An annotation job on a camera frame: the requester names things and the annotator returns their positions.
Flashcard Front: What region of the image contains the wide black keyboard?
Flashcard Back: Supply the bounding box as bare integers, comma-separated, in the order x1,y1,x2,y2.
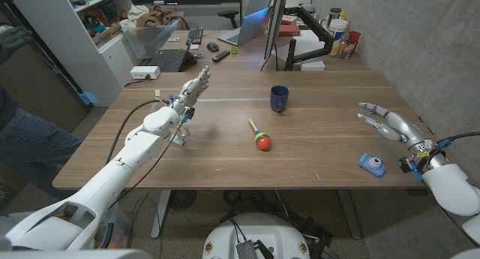
148,48,188,73

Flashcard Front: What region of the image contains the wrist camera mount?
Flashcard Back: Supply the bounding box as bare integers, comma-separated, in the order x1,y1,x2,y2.
398,157,423,182
170,107,196,146

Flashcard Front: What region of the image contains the red book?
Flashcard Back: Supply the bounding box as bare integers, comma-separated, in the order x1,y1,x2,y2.
277,24,302,38

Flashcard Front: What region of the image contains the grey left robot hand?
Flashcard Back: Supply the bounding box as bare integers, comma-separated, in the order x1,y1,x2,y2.
170,65,212,116

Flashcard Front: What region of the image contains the person in blue jeans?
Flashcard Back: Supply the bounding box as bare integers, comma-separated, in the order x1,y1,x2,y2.
0,84,84,200

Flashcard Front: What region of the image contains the white shelf cabinet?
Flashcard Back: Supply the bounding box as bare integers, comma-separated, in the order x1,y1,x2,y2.
14,0,136,108

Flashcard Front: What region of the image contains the silver open laptop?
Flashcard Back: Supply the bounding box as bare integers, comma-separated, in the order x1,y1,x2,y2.
217,5,273,47

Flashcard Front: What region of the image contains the white plastic tub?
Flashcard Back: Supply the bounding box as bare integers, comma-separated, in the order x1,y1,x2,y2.
328,18,349,42

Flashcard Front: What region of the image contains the black office chair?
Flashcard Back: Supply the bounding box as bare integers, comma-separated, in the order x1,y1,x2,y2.
217,0,275,30

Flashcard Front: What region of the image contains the white and black gloved hand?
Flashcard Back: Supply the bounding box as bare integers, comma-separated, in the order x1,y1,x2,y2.
0,24,33,65

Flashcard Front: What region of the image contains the grey table leg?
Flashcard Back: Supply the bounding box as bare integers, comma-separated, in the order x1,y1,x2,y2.
150,190,172,239
336,189,362,240

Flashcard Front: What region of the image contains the flat computer monitor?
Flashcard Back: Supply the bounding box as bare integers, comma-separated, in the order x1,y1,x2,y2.
259,0,288,68

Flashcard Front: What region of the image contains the brown cloth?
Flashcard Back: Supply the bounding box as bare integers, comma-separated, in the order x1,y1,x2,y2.
135,4,191,30

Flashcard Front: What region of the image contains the narrow black keyboard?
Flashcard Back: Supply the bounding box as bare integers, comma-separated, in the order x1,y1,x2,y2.
185,26,204,46

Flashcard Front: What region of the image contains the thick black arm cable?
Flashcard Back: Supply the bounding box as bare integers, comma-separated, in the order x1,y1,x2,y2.
436,131,480,149
105,98,173,165

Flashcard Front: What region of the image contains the black round fan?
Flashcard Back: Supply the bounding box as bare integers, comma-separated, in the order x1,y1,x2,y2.
167,190,197,211

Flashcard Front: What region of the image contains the blue tape piece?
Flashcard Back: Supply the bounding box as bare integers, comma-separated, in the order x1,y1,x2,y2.
79,92,101,106

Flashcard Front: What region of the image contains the white power strip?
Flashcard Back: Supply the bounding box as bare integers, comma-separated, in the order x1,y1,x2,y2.
130,65,161,80

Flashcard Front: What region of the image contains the black power strip cable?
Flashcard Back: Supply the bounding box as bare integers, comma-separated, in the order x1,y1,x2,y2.
123,75,152,88

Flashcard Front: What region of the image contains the black remote control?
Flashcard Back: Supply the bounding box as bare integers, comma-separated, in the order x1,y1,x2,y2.
211,50,231,63

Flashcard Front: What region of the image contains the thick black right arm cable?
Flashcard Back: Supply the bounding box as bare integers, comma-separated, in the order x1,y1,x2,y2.
436,131,480,149

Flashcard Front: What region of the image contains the cardboard box on shelf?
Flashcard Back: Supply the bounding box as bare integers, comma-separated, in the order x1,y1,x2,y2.
91,22,123,46

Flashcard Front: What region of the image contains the white cloth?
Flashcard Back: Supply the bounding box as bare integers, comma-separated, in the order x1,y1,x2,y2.
118,4,150,33

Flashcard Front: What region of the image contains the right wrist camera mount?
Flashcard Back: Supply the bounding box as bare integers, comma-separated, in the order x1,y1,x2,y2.
398,157,423,182

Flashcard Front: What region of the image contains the white robot torso edge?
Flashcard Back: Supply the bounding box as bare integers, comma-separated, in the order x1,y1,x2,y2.
0,248,152,259

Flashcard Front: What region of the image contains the flat white box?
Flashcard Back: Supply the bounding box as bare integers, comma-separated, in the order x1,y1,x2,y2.
299,60,326,72

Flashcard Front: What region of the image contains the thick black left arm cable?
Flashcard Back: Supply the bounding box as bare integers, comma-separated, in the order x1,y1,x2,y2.
105,98,173,165

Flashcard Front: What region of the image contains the dark lidded can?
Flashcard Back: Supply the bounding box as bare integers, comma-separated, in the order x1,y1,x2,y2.
328,7,342,26

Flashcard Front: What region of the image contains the blue toy camera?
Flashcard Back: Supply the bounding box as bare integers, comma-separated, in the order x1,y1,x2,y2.
357,152,387,178

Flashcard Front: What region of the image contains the wooden maraca with red head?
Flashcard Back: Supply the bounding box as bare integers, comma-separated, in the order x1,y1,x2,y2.
247,118,272,152

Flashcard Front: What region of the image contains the clear plastic container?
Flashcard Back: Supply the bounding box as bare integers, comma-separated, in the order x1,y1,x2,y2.
339,39,357,60

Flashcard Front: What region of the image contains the clear plastic storage bin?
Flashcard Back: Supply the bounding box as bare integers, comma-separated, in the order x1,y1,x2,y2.
123,18,181,60

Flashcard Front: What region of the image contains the dark blue mug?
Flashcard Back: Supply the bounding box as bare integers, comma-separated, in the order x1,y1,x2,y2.
269,85,290,113

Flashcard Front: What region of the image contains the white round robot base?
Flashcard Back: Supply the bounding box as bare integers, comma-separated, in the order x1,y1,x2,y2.
202,212,311,259

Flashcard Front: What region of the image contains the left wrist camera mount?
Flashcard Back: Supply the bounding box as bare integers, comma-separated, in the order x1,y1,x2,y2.
170,107,196,146

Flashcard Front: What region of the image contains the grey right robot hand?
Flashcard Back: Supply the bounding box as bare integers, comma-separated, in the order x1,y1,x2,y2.
356,101,449,170

